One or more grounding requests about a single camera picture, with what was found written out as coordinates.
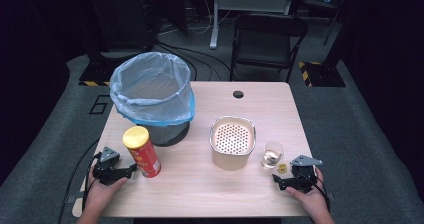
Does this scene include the black folding chair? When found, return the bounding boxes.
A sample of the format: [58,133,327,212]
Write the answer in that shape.
[229,13,309,84]

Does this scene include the left hand-held gripper black cable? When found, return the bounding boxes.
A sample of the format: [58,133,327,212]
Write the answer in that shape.
[57,138,103,224]

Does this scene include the light blue plastic trash bag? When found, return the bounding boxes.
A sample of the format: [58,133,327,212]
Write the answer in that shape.
[109,51,196,128]

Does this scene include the right hand-held gripper black cable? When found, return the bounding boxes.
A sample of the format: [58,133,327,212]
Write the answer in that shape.
[299,172,332,213]

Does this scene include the black floor cables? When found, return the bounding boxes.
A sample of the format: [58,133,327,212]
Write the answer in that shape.
[155,39,236,82]

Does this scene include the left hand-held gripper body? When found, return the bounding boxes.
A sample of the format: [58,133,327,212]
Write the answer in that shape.
[92,146,131,186]

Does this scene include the white floor cables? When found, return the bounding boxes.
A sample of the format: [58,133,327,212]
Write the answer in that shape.
[185,0,232,36]

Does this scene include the white metal desk frame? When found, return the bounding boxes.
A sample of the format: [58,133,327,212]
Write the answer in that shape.
[209,0,296,50]

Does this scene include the person's right hand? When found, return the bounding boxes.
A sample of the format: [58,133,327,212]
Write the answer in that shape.
[285,168,331,219]

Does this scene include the clear glass cup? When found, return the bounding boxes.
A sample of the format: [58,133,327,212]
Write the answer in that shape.
[260,140,285,170]

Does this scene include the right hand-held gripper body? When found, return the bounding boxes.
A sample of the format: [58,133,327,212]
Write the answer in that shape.
[288,154,324,194]

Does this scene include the person's left hand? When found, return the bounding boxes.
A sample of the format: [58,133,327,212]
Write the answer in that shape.
[84,176,130,212]

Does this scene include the dark grey trash bin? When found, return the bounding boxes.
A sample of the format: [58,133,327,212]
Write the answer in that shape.
[145,120,191,148]

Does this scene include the grey tape strip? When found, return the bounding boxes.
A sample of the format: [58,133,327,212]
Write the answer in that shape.
[67,191,87,206]

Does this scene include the beige container with perforated strainer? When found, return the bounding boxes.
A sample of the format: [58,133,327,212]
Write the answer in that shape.
[209,115,257,172]

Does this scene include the red chip can yellow lid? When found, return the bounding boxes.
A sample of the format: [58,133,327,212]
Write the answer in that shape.
[122,125,162,179]

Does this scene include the hand-held gripper black cable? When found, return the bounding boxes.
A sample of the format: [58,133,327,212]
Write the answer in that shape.
[57,138,103,224]
[299,172,332,213]

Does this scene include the black cabinet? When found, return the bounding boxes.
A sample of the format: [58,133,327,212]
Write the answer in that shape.
[83,0,158,53]

